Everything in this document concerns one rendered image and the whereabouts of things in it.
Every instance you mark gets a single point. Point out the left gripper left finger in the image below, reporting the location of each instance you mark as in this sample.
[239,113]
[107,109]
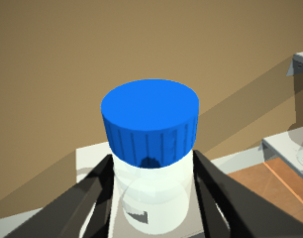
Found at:
[65,216]

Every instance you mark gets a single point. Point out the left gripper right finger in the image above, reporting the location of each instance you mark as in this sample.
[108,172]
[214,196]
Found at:
[248,214]

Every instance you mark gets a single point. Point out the white bottle with blue cap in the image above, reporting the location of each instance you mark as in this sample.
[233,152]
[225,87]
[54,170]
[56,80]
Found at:
[151,127]

